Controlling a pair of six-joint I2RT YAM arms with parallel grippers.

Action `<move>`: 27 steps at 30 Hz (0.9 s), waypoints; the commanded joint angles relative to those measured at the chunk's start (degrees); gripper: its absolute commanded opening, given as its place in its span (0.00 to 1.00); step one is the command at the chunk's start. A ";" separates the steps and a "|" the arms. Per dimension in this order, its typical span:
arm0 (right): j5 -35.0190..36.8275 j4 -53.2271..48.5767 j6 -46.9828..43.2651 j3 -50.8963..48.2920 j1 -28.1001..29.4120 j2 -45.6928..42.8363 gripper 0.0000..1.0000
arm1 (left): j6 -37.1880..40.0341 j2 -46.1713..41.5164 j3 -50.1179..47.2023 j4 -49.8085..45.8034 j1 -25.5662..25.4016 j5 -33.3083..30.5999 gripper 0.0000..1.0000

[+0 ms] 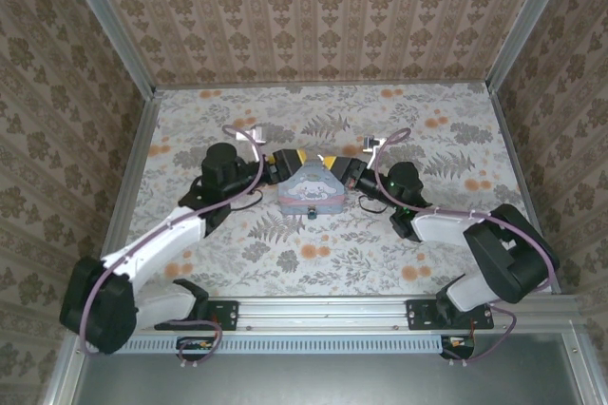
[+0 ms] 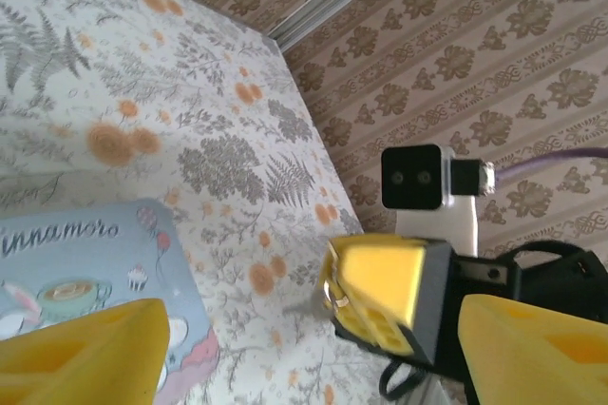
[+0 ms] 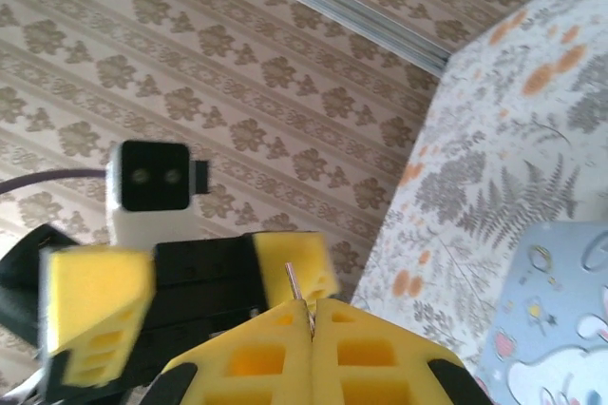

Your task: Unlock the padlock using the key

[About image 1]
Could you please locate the cartoon print tin box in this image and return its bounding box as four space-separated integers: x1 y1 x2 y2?
276 161 347 219

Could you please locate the aluminium table end rail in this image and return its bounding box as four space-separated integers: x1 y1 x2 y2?
154 81 491 91

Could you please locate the silver aluminium frame post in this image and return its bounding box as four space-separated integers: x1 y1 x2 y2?
486 0 579 92
54 0 158 95

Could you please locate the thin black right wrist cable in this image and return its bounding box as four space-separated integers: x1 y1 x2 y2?
357 194 396 217

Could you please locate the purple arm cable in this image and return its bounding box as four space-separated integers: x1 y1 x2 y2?
372 126 561 364
80 124 267 371

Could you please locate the small circuit board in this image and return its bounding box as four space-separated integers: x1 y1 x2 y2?
177 335 216 361
440 334 477 360

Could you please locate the grey slotted cable duct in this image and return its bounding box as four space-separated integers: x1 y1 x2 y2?
113 334 448 356

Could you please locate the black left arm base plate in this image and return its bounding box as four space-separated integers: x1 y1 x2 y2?
154 299 239 331

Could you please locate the grey metal sheet panel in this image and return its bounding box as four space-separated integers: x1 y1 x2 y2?
45 332 608 405

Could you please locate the aluminium table side rail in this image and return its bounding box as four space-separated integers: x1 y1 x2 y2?
89 88 163 301
487 85 562 293

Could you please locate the aluminium mounting rail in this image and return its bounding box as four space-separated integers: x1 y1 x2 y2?
73 294 581 336

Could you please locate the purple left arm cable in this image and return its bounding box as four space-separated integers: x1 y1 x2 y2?
80 124 267 371

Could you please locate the floral patterned tablecloth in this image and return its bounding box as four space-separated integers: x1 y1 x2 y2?
102 84 557 299

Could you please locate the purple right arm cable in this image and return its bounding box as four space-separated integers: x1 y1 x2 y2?
372 126 561 364

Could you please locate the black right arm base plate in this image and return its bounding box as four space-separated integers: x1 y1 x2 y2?
406 299 495 332

